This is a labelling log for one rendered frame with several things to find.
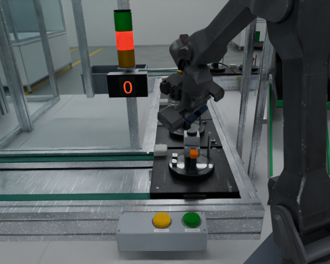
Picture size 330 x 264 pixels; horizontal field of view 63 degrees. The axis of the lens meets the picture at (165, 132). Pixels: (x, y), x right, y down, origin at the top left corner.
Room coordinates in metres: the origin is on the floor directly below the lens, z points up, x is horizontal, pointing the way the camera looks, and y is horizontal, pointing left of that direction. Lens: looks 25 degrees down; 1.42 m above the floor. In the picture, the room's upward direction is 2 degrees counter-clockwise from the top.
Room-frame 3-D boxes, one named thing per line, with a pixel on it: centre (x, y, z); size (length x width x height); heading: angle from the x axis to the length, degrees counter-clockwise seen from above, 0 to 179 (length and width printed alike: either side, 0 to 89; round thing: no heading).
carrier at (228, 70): (2.03, -0.40, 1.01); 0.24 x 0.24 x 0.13; 88
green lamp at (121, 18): (0.82, 0.11, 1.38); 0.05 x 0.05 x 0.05
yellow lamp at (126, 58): (0.82, 0.11, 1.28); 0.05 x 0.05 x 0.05
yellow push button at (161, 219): (0.48, 0.01, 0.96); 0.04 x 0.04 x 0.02
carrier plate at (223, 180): (0.70, -0.08, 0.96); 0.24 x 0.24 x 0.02; 88
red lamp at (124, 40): (0.82, 0.11, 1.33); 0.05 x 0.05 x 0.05
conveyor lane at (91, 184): (0.73, 0.22, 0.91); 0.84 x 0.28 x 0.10; 88
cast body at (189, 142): (0.71, -0.08, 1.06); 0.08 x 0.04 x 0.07; 179
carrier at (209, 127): (0.95, -0.09, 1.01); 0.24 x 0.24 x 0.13; 88
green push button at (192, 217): (0.48, -0.06, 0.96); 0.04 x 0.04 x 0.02
